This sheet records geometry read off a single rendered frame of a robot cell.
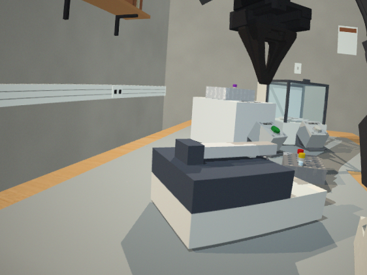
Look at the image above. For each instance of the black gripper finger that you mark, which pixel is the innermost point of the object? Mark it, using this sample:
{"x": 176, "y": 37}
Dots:
{"x": 246, "y": 39}
{"x": 258, "y": 33}

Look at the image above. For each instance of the grey bench mat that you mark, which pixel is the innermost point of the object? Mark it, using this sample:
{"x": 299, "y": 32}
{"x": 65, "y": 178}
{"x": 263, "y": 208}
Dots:
{"x": 103, "y": 222}

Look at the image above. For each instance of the grey tube rack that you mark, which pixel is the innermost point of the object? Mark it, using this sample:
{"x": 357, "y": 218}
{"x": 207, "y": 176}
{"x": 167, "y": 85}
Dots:
{"x": 313, "y": 170}

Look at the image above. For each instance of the yellow-capped sample tube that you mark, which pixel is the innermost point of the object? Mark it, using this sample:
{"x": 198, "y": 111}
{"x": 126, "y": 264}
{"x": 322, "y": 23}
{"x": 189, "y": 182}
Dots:
{"x": 301, "y": 159}

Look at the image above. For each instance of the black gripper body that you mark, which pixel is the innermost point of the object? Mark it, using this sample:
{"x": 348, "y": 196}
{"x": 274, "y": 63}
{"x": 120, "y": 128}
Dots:
{"x": 292, "y": 16}

